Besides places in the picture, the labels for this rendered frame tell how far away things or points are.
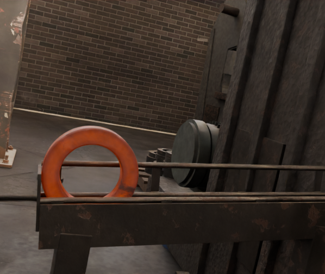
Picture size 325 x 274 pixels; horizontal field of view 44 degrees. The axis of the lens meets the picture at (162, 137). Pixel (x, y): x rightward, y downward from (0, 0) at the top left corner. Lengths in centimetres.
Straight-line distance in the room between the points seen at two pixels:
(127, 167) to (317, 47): 66
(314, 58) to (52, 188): 78
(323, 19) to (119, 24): 590
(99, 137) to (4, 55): 255
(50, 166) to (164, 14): 647
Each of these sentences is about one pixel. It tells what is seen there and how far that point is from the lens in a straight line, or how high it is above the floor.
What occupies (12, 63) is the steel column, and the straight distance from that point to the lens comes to 327.
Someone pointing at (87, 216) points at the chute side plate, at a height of 57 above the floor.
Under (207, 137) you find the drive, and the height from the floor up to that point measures 61.
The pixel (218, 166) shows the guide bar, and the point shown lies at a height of 68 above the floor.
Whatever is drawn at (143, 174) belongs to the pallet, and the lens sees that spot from 308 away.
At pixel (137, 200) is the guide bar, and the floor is 61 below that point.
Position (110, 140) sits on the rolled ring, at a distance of 78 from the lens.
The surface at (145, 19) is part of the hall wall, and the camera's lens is 706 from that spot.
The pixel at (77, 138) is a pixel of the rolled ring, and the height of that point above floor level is 70.
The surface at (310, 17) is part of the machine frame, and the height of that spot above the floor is 111.
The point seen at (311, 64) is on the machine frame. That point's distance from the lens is 121.
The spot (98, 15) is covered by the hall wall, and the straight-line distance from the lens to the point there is 692.
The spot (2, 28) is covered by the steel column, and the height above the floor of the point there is 100.
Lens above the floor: 83
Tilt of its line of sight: 7 degrees down
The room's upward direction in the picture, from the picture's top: 11 degrees clockwise
